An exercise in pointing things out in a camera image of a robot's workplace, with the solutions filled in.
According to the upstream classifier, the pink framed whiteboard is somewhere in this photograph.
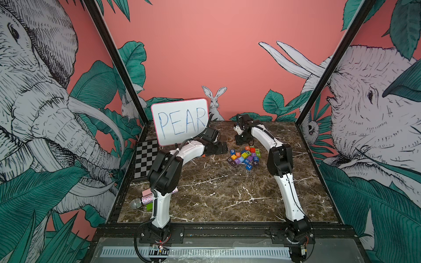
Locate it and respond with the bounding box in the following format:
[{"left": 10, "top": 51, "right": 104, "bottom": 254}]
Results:
[{"left": 151, "top": 99, "right": 209, "bottom": 146}]

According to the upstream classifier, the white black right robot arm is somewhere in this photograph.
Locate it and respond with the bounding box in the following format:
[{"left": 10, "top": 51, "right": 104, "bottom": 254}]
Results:
[{"left": 234, "top": 114, "right": 312, "bottom": 244}]

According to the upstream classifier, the glittery purple tube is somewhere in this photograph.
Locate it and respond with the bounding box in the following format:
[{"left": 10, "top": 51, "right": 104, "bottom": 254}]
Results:
[{"left": 129, "top": 188, "right": 179, "bottom": 210}]

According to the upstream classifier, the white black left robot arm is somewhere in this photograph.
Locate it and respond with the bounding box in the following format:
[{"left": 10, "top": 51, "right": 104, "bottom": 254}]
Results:
[{"left": 146, "top": 138, "right": 228, "bottom": 242}]

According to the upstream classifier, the purple letter block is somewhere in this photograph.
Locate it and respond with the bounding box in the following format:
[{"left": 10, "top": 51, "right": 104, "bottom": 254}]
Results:
[{"left": 227, "top": 158, "right": 236, "bottom": 167}]

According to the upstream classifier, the pink block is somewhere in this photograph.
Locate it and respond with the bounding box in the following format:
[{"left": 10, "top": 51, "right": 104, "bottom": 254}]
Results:
[{"left": 142, "top": 188, "right": 152, "bottom": 197}]

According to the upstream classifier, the black mounting rail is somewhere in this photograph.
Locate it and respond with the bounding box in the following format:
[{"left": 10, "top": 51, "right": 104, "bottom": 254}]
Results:
[{"left": 93, "top": 222, "right": 357, "bottom": 246}]

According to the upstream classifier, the black white checkerboard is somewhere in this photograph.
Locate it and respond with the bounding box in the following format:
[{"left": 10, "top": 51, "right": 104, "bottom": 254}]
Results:
[{"left": 133, "top": 139, "right": 159, "bottom": 181}]

